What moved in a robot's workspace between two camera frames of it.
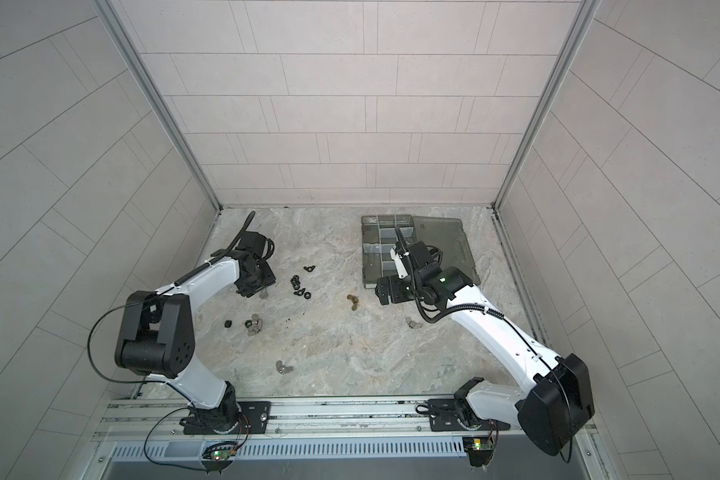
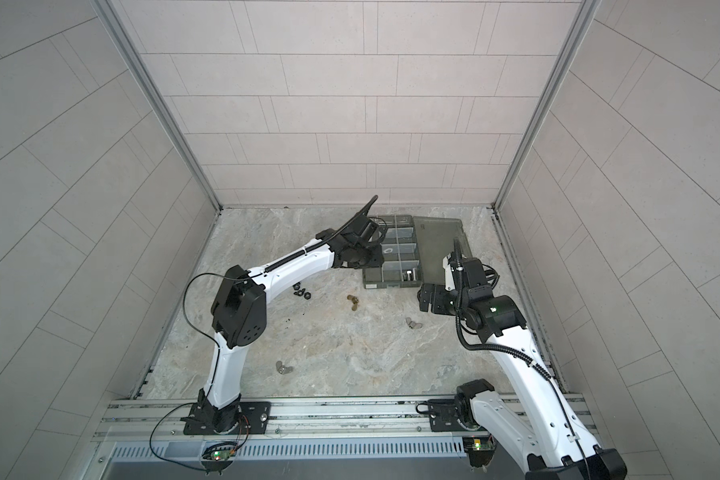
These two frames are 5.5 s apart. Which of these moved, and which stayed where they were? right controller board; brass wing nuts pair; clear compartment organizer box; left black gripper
Moved: left black gripper
Stayed: right controller board; clear compartment organizer box; brass wing nuts pair
